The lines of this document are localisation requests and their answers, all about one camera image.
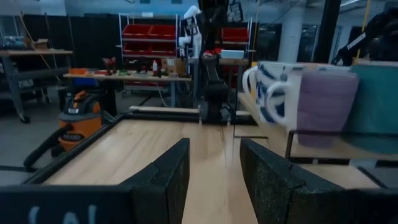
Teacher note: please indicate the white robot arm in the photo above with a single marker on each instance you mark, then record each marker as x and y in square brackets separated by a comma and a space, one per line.
[191, 31]

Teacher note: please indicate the navy white flower mug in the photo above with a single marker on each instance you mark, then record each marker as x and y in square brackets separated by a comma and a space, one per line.
[267, 93]

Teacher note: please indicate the large white mug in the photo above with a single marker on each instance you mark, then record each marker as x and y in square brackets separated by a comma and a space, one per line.
[376, 109]

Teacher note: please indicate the wooden shelf riser black legs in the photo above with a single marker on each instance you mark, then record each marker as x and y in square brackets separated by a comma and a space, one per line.
[289, 146]

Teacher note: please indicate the orange shop vacuum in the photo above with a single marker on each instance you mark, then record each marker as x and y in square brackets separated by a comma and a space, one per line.
[81, 124]

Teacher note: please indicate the rack with red bins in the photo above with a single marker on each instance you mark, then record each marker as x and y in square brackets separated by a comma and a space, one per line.
[234, 34]
[149, 37]

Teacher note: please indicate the black aluminium table frame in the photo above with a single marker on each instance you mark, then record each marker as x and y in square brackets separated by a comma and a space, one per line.
[93, 137]

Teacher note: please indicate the light blue box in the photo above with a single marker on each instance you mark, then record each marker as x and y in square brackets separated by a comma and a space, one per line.
[231, 54]

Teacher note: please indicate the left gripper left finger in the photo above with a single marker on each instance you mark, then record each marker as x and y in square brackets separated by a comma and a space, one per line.
[140, 202]

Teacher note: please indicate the cluttered wooden table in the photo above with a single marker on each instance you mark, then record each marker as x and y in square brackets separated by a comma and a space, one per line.
[124, 76]

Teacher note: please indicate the cardboard box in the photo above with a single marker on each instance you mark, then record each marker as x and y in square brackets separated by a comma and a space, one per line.
[174, 66]

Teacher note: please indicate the wooden workbench grey legs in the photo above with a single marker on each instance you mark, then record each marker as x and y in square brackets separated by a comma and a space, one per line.
[34, 53]

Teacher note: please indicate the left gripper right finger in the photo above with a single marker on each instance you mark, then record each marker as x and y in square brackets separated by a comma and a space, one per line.
[295, 199]

